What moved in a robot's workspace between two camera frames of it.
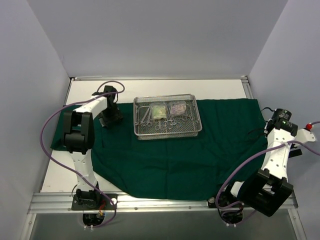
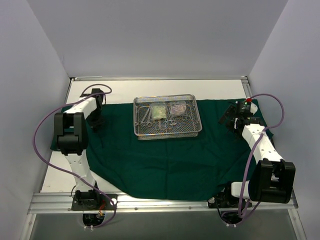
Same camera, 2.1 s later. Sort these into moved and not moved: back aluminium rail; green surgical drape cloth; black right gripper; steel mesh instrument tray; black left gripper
Moved: black right gripper; black left gripper
Not moved: back aluminium rail; green surgical drape cloth; steel mesh instrument tray
